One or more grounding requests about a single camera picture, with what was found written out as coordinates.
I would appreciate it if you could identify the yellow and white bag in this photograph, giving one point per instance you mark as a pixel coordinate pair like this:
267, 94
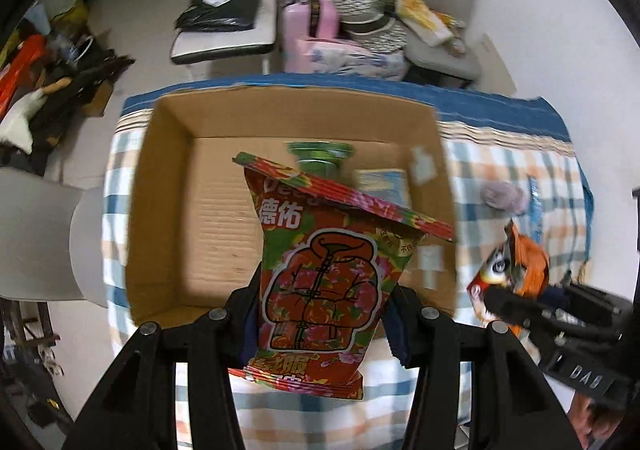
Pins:
422, 15

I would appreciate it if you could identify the cardboard box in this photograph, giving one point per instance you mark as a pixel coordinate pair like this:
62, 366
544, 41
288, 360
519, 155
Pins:
220, 210

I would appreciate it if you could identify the stack of straw hats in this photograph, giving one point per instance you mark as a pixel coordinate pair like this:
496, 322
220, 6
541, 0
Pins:
370, 20

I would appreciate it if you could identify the plaid tablecloth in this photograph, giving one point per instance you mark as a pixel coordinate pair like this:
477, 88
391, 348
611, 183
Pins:
505, 150

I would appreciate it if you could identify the pile of clutter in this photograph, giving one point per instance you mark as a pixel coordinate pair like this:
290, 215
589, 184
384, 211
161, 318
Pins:
55, 80

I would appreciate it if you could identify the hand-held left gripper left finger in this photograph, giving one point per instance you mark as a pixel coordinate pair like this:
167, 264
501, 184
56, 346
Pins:
248, 325

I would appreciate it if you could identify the pink suitcase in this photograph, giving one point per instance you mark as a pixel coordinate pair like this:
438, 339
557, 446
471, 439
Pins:
300, 25

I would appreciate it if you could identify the orange printed packet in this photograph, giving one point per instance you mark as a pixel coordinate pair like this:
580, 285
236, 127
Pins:
525, 262

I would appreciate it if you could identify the grey office chair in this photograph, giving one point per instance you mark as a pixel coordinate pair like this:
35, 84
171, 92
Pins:
445, 55

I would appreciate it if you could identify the purple round soft object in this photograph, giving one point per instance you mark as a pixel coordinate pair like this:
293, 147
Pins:
504, 196

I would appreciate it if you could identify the white round-backed chair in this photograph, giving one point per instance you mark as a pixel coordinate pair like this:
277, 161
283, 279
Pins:
40, 240

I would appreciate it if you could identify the green packet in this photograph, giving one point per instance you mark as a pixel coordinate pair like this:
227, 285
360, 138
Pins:
320, 157

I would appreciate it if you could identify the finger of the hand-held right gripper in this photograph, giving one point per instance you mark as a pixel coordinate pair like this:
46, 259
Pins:
510, 306

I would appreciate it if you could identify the floral printed soft package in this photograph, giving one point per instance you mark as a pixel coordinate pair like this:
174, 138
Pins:
350, 57

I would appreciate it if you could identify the blue strip packet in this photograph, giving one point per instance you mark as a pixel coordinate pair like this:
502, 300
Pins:
536, 210

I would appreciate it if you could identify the person's right hand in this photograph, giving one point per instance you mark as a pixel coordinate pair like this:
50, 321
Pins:
592, 417

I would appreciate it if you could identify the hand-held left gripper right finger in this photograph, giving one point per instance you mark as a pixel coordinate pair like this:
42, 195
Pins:
398, 330

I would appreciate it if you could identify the red floral wipes packet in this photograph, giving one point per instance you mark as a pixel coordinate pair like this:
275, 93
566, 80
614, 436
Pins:
320, 290

